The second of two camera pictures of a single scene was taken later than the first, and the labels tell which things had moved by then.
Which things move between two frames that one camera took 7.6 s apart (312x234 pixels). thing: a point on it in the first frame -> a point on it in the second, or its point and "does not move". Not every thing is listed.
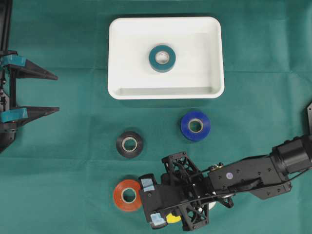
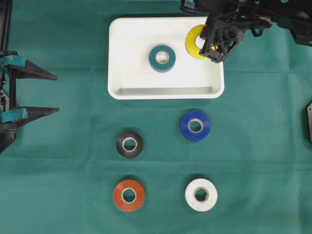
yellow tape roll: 169,216 -> 190,43
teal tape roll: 162,68 does not move
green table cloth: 76,170 does not move
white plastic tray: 198,44 does not move
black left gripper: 18,67 does not move
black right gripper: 184,190 -> 224,26
